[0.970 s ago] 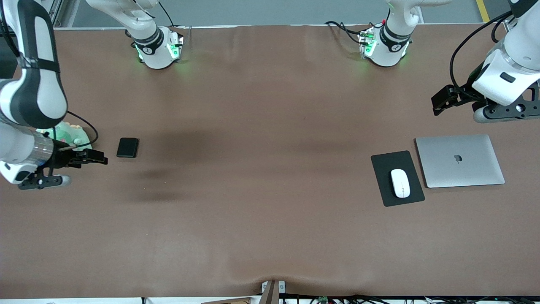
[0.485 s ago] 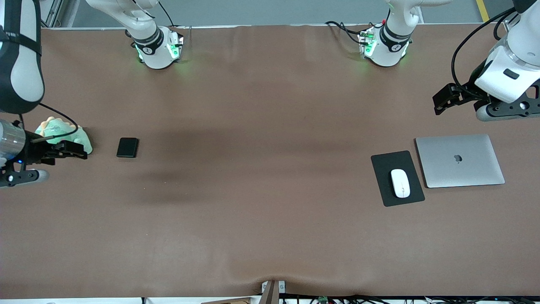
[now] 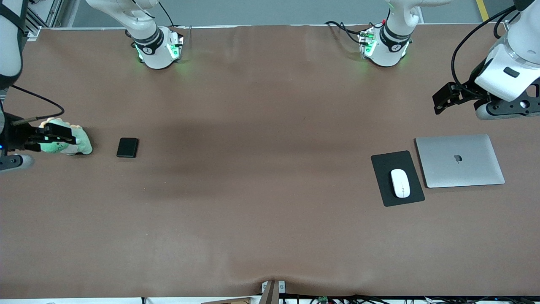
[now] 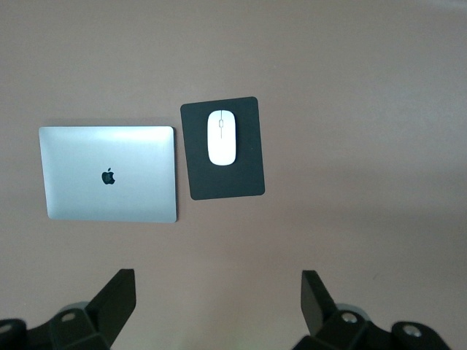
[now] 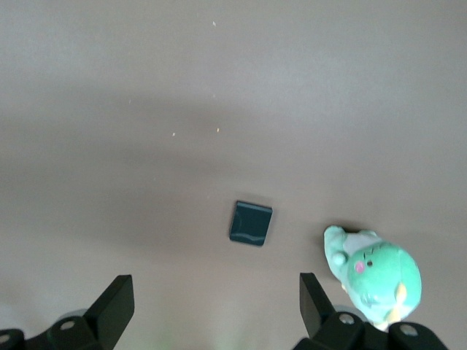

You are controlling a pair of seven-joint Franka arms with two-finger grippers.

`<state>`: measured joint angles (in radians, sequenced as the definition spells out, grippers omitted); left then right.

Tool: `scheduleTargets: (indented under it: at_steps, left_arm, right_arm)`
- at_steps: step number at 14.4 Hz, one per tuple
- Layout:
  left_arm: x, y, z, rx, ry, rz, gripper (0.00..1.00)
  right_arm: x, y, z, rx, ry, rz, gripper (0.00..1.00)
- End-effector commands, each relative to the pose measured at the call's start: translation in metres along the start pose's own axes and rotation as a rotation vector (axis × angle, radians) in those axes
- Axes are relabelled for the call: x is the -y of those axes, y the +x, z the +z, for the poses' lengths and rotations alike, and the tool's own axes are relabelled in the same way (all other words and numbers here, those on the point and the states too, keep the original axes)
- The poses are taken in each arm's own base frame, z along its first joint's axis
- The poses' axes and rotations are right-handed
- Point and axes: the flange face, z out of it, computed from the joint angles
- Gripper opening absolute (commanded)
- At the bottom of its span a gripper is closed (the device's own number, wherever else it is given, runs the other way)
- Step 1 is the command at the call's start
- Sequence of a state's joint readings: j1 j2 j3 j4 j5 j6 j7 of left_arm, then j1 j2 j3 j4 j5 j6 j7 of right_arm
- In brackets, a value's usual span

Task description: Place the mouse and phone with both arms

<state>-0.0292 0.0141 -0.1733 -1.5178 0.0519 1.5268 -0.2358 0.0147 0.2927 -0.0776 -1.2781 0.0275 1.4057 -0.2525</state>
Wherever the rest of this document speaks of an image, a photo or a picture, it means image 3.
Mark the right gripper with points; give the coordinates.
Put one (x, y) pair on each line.
(16, 136)

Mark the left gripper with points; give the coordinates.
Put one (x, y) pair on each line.
(471, 88)

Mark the black phone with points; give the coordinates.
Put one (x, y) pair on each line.
(127, 147)

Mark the white computer mouse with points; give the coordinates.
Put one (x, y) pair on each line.
(400, 183)

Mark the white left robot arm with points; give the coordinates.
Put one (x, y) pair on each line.
(386, 48)

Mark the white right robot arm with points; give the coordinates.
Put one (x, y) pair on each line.
(154, 50)

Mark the black mouse pad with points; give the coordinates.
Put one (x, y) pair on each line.
(382, 169)

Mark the green dinosaur plush toy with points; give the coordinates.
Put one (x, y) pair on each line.
(82, 145)

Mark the silver laptop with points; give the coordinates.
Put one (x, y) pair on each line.
(468, 169)

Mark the brown table cover mat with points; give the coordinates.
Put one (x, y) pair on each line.
(270, 232)

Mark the aluminium frame post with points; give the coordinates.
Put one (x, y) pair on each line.
(510, 25)
(44, 14)

